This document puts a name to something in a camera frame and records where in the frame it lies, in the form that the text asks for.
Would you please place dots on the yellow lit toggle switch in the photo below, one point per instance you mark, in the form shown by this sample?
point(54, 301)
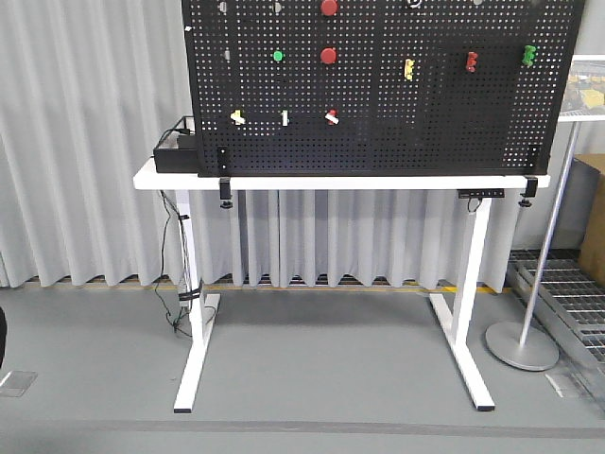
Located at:
point(237, 117)

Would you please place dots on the left black table clamp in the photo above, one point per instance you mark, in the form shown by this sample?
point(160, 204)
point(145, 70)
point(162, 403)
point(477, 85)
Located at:
point(224, 165)

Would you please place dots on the black table clamp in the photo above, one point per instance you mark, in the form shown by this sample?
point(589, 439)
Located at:
point(224, 165)
point(531, 164)

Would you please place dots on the black perforated pegboard panel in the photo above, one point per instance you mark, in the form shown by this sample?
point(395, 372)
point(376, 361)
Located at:
point(445, 122)

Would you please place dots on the black open box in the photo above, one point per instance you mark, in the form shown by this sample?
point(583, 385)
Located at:
point(176, 151)

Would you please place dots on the table height control panel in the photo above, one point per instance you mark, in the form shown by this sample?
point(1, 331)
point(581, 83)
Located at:
point(489, 193)

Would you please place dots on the lower red mushroom push button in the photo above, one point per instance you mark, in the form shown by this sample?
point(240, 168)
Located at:
point(328, 55)

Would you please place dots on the red mushroom push button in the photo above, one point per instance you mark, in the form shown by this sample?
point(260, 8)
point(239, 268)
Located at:
point(328, 55)
point(329, 8)

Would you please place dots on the white height-adjustable table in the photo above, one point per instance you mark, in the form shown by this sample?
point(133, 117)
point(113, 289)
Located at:
point(454, 320)

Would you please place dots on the upper red mushroom push button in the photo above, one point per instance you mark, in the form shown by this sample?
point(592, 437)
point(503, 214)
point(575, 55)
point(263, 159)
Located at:
point(329, 8)

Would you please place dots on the right black table clamp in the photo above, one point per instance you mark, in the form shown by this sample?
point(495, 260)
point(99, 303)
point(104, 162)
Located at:
point(531, 164)

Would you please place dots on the silver floor stand pole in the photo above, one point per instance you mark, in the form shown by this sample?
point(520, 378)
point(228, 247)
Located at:
point(534, 302)

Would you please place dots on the grey pleated curtain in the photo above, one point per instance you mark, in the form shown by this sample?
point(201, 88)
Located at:
point(87, 89)

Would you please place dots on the metal floor grating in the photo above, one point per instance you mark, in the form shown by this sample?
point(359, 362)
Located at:
point(567, 328)

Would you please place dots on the brown cardboard box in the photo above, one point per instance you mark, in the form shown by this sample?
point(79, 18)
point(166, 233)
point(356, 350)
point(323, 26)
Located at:
point(591, 257)

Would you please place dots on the red toggle switch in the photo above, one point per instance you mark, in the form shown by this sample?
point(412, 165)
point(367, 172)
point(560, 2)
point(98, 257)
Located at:
point(331, 117)

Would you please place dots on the yellow rotary knob switch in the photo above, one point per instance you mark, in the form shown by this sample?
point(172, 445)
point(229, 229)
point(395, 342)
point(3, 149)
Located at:
point(409, 69)

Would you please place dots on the red rotary knob switch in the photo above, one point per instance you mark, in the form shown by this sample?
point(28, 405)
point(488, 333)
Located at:
point(471, 62)

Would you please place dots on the green rotary knob switch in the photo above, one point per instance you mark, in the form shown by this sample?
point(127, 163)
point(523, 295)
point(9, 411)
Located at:
point(529, 56)

